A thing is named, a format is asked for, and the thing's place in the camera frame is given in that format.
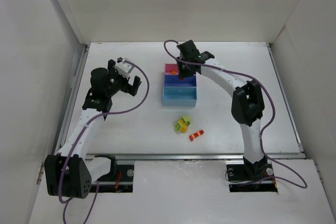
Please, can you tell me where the red yellow lego stack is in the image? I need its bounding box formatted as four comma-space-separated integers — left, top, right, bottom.
189, 130, 204, 142

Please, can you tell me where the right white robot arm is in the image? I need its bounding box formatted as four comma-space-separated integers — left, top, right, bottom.
177, 40, 270, 182

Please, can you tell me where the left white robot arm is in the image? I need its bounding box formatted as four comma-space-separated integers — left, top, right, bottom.
44, 58, 141, 204

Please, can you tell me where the pink container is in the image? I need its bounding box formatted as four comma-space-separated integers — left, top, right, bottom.
164, 63, 179, 75

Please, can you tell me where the dark blue container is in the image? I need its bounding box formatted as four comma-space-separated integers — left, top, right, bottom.
164, 74, 197, 87

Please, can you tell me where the light blue container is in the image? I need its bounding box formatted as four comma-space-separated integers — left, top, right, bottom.
162, 87, 197, 107

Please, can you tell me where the yellow green lego cluster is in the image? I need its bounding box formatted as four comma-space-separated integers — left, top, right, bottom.
174, 115, 192, 133

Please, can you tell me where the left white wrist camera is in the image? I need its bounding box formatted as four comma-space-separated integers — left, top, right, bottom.
114, 57, 134, 79

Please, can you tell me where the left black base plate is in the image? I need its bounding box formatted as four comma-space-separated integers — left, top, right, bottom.
98, 164, 134, 193

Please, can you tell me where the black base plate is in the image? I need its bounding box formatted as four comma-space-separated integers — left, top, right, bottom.
225, 164, 278, 193
98, 164, 134, 193

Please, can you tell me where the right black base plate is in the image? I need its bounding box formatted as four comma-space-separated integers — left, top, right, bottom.
225, 164, 278, 193

